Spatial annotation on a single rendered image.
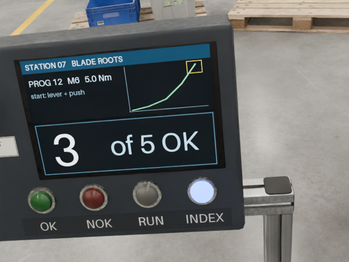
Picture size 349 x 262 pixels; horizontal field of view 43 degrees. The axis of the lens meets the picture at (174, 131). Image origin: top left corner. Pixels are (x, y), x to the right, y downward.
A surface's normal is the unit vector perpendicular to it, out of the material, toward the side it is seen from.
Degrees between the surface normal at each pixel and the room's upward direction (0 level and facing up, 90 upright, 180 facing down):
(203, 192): 71
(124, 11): 90
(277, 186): 0
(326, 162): 0
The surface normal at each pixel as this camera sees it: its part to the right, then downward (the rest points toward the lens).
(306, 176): -0.12, -0.83
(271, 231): -0.05, 0.55
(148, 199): 0.00, 0.36
